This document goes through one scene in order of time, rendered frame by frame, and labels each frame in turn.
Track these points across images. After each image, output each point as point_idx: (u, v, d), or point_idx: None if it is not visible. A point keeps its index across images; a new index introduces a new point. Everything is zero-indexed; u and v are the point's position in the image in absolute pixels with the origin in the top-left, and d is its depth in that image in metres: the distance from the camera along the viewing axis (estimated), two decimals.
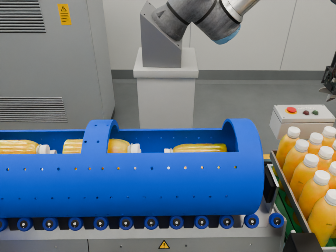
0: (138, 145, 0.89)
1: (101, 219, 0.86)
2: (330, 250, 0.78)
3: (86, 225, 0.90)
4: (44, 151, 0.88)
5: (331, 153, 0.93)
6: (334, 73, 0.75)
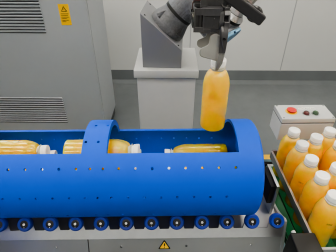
0: (138, 145, 0.89)
1: (101, 219, 0.86)
2: (330, 250, 0.78)
3: (86, 225, 0.90)
4: (44, 151, 0.88)
5: (225, 64, 0.74)
6: (192, 5, 0.64)
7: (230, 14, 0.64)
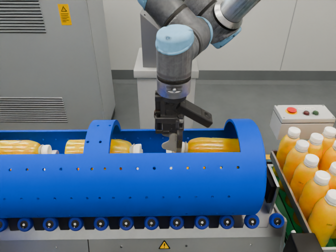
0: (140, 145, 0.89)
1: (101, 220, 0.86)
2: (330, 250, 0.78)
3: (86, 225, 0.90)
4: (46, 151, 0.88)
5: (183, 143, 0.90)
6: (153, 114, 0.81)
7: (184, 121, 0.81)
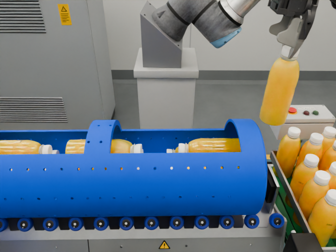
0: (141, 145, 0.89)
1: (102, 220, 0.86)
2: (330, 250, 0.78)
3: (86, 225, 0.90)
4: (46, 151, 0.88)
5: (183, 145, 0.90)
6: None
7: None
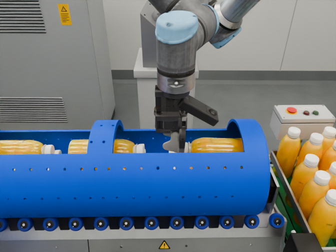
0: (143, 145, 0.89)
1: (103, 220, 0.86)
2: (330, 250, 0.78)
3: (86, 225, 0.90)
4: (49, 151, 0.88)
5: None
6: (154, 111, 0.74)
7: (187, 119, 0.73)
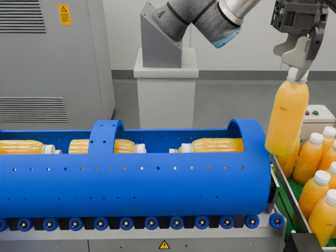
0: (144, 145, 0.89)
1: (103, 221, 0.86)
2: (330, 250, 0.78)
3: (86, 225, 0.90)
4: (49, 151, 0.88)
5: None
6: (282, 0, 0.54)
7: (328, 13, 0.53)
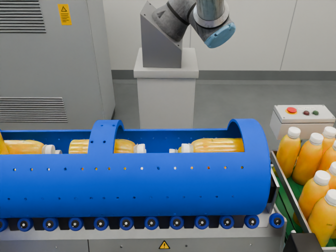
0: (144, 145, 0.89)
1: (103, 221, 0.86)
2: (330, 250, 0.78)
3: (86, 225, 0.90)
4: (49, 151, 0.88)
5: None
6: None
7: None
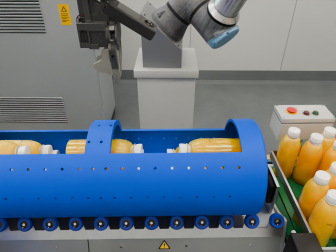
0: (141, 145, 0.89)
1: (102, 220, 0.86)
2: (330, 250, 0.78)
3: (86, 225, 0.90)
4: (46, 151, 0.88)
5: None
6: (76, 20, 0.61)
7: (116, 29, 0.61)
